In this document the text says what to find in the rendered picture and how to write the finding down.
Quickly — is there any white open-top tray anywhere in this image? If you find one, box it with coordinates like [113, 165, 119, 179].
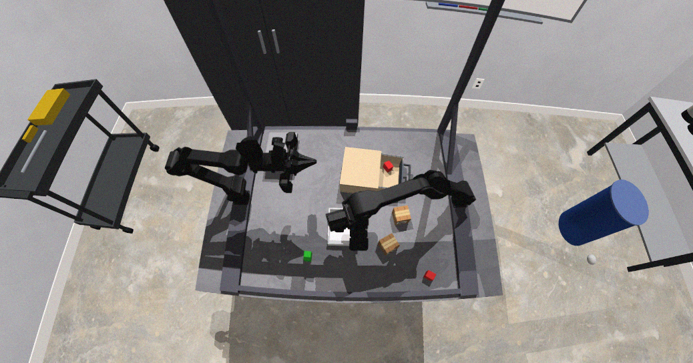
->
[328, 208, 350, 246]

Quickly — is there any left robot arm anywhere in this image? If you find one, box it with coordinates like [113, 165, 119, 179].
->
[326, 170, 476, 233]

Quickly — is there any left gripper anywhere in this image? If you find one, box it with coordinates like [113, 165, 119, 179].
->
[349, 220, 369, 251]

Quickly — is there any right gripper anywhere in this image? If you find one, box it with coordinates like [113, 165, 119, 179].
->
[264, 132, 317, 193]

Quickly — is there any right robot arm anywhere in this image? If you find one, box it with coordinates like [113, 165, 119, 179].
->
[165, 136, 286, 205]

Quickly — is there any brown cardboard box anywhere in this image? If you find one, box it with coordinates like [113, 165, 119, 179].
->
[392, 206, 411, 225]
[378, 233, 400, 256]

